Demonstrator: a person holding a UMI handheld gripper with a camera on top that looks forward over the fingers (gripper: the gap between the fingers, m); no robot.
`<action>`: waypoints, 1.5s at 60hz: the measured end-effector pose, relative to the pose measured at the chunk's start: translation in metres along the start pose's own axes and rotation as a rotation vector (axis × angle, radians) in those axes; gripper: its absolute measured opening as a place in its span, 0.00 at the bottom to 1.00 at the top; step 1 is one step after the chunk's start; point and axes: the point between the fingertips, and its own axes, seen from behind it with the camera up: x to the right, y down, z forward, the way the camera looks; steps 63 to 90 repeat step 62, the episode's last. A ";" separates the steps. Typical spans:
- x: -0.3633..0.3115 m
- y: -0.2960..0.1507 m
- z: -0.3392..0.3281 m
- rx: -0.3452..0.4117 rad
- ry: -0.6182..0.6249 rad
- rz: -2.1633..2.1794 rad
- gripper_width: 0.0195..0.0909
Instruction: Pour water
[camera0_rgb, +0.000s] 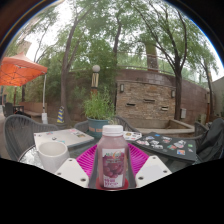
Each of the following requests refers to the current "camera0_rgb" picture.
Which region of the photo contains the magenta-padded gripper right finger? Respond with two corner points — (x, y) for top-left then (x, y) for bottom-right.
(126, 143), (173, 189)

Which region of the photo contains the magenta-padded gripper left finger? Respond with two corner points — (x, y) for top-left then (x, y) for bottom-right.
(54, 143), (101, 189)

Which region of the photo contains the pink juice bottle white cap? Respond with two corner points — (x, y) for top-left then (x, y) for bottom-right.
(96, 124), (130, 190)

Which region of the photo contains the black laptop with stickers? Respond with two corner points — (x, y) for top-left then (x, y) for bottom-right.
(134, 132), (198, 163)

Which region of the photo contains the silver laptop with stickers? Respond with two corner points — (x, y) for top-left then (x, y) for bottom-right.
(33, 128), (95, 149)

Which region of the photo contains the white ribbed cup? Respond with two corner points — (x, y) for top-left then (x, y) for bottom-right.
(36, 141), (71, 174)

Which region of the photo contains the green plant in blue pot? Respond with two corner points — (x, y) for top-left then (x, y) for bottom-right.
(82, 88), (116, 139)

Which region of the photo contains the yellow blue striped cone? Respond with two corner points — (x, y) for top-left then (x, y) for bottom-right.
(55, 105), (66, 124)

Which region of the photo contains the wooden bench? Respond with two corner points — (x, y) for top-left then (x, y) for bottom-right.
(18, 101), (44, 118)

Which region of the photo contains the orange canopy tent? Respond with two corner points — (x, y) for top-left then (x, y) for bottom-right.
(0, 52), (49, 125)

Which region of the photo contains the wooden lamp post white globe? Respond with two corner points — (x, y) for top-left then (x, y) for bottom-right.
(90, 64), (101, 98)

